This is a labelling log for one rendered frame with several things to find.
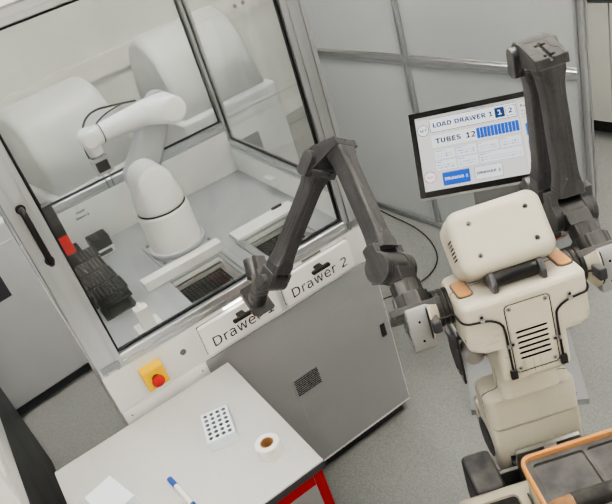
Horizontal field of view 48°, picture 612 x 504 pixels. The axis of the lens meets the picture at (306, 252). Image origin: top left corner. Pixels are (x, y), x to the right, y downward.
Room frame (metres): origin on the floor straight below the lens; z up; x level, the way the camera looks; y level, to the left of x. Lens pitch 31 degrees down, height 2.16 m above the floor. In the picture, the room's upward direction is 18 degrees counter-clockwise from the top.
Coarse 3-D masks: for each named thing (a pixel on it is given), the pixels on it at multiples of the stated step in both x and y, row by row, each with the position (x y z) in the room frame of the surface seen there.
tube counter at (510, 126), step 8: (512, 120) 2.12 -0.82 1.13; (472, 128) 2.16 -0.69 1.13; (480, 128) 2.15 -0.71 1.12; (488, 128) 2.14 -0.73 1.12; (496, 128) 2.13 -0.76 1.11; (504, 128) 2.12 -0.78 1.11; (512, 128) 2.11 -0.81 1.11; (472, 136) 2.15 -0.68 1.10; (480, 136) 2.14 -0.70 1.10; (488, 136) 2.13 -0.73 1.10
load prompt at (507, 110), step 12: (492, 108) 2.18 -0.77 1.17; (504, 108) 2.16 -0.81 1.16; (516, 108) 2.14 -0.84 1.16; (432, 120) 2.24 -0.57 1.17; (444, 120) 2.22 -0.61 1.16; (456, 120) 2.20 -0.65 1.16; (468, 120) 2.19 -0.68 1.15; (480, 120) 2.17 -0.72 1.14; (492, 120) 2.15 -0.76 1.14; (432, 132) 2.21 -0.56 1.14
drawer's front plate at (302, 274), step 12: (324, 252) 2.01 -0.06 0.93; (336, 252) 2.02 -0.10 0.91; (348, 252) 2.04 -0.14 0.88; (312, 264) 1.98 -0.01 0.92; (336, 264) 2.01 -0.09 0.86; (348, 264) 2.03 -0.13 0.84; (300, 276) 1.96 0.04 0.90; (312, 276) 1.97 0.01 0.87; (324, 276) 1.99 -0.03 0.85; (336, 276) 2.01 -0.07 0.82; (288, 288) 1.93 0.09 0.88; (300, 288) 1.95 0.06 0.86; (312, 288) 1.97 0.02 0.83; (288, 300) 1.93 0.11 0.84
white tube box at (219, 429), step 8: (224, 408) 1.56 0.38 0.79; (200, 416) 1.56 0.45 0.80; (208, 416) 1.55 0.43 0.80; (216, 416) 1.54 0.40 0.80; (224, 416) 1.53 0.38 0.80; (208, 424) 1.52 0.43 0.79; (216, 424) 1.50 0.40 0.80; (224, 424) 1.49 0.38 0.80; (232, 424) 1.48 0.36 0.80; (208, 432) 1.48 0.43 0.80; (216, 432) 1.48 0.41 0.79; (224, 432) 1.47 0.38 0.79; (232, 432) 1.45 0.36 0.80; (208, 440) 1.45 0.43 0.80; (216, 440) 1.44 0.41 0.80; (224, 440) 1.45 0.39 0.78; (232, 440) 1.45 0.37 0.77; (216, 448) 1.44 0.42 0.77
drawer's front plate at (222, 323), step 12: (276, 300) 1.91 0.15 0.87; (228, 312) 1.85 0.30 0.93; (276, 312) 1.91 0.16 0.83; (204, 324) 1.82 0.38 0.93; (216, 324) 1.82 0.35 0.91; (228, 324) 1.84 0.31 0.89; (240, 324) 1.85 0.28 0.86; (252, 324) 1.87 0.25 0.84; (204, 336) 1.80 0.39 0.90; (228, 336) 1.83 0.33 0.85; (240, 336) 1.85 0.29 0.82; (216, 348) 1.81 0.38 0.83
